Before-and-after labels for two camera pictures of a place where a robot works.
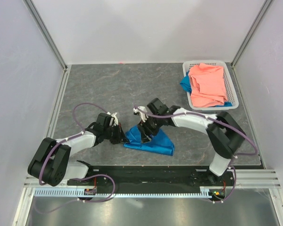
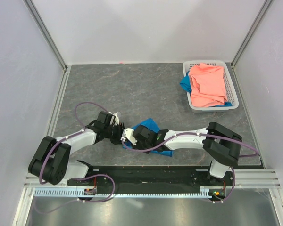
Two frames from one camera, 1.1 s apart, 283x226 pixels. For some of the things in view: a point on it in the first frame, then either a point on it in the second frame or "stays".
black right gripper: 143,127 -> 137,145
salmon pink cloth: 207,87 stays
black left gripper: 120,136 stays
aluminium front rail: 257,178 stays
